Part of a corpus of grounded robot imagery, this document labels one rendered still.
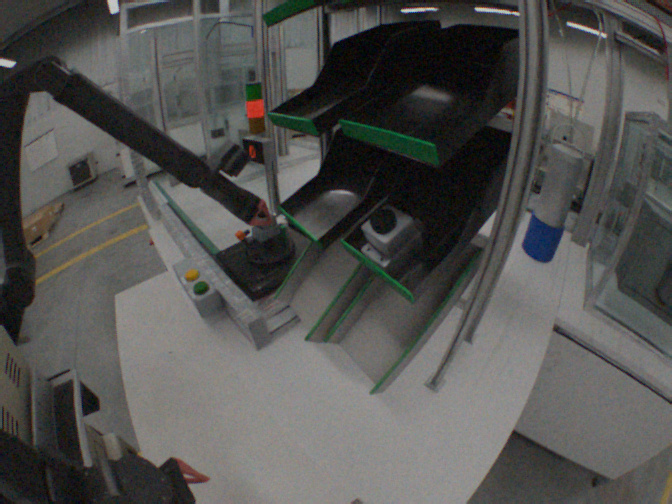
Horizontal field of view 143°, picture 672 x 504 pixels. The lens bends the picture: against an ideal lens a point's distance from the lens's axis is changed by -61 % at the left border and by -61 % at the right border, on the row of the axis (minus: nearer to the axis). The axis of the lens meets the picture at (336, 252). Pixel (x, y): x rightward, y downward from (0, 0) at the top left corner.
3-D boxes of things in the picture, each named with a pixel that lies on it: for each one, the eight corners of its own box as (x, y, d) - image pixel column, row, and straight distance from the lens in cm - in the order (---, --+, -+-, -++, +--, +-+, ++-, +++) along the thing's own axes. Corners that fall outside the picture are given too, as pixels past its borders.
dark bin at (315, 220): (323, 251, 40) (299, 216, 35) (283, 216, 50) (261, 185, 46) (444, 146, 52) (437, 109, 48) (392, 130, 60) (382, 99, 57)
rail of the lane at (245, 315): (257, 350, 70) (246, 321, 62) (163, 225, 142) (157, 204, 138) (275, 338, 72) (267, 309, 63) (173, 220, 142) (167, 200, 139)
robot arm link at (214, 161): (175, 166, 64) (186, 179, 57) (208, 122, 64) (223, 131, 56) (211, 189, 70) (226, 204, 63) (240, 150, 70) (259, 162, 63)
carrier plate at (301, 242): (258, 302, 68) (256, 295, 67) (216, 258, 86) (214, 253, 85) (332, 258, 78) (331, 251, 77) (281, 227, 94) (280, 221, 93)
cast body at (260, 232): (260, 243, 73) (256, 219, 70) (252, 237, 77) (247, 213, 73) (286, 230, 77) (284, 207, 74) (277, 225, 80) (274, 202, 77)
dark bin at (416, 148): (437, 169, 25) (419, 89, 21) (345, 137, 34) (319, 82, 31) (538, 76, 47) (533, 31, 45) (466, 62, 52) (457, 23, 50)
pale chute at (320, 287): (321, 343, 54) (305, 341, 50) (288, 302, 61) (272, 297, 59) (412, 217, 50) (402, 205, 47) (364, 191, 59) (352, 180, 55)
